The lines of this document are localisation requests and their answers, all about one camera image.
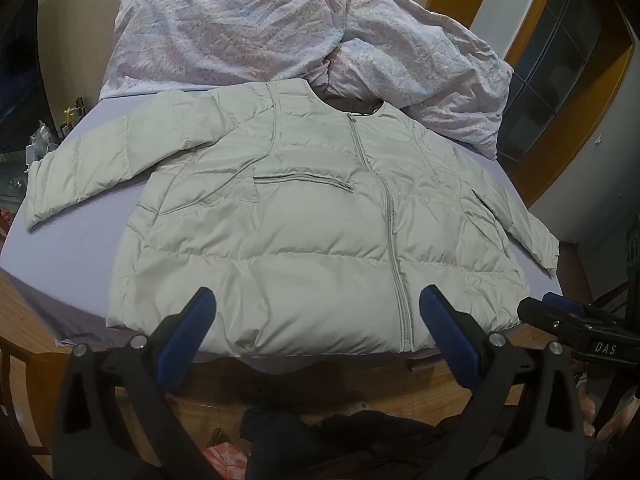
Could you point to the black cloth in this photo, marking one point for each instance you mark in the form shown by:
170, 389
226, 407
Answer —
350, 442

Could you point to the pink patterned cloth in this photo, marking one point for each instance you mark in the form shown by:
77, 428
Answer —
225, 462

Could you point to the person's right hand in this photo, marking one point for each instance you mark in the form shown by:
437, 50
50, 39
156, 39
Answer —
612, 422

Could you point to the beige puffer jacket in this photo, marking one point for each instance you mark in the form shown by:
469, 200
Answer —
310, 220

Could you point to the wooden bed frame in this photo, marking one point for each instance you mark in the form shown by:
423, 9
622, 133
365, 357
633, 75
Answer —
310, 385

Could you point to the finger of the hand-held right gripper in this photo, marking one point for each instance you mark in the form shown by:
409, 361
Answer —
542, 316
556, 300

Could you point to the floral pastel duvet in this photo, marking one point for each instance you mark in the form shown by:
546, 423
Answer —
240, 30

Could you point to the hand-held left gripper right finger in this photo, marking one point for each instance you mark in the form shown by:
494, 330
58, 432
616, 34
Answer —
450, 335

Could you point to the dark glass door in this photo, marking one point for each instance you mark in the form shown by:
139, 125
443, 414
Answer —
555, 60

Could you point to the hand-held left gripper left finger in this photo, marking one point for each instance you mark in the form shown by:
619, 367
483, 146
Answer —
187, 332

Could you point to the white plastic bag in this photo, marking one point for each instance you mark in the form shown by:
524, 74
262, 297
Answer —
42, 140

